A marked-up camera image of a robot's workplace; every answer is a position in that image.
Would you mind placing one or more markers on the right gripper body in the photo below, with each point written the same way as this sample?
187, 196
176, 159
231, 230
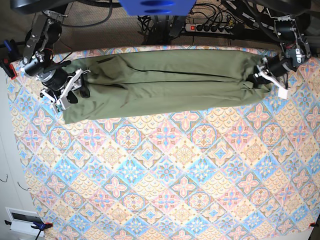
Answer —
58, 83

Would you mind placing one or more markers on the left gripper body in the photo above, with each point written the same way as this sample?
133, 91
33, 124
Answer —
272, 69

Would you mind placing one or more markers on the green t-shirt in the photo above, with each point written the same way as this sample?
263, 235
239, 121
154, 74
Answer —
165, 81

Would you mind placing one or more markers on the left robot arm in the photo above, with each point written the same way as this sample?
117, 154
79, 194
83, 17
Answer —
288, 31

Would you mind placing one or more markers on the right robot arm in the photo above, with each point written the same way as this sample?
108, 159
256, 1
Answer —
38, 53

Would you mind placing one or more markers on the upper left table clamp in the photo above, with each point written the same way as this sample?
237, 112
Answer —
6, 63

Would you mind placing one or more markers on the white power strip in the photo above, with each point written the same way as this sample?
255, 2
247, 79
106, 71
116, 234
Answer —
207, 28

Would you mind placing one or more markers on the patterned tablecloth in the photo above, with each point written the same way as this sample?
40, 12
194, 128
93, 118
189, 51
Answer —
231, 173

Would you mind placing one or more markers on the white floor outlet box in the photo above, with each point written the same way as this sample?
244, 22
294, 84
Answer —
24, 216

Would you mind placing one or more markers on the lower left table clamp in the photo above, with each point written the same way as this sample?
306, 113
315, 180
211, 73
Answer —
40, 226

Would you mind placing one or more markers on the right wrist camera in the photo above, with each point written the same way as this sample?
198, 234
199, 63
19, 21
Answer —
60, 105

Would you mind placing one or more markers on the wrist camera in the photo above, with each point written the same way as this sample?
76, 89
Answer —
282, 93
60, 105

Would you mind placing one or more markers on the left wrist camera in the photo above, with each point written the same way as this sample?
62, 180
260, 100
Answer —
282, 93

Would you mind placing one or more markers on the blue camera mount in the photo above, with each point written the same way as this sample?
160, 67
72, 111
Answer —
157, 7

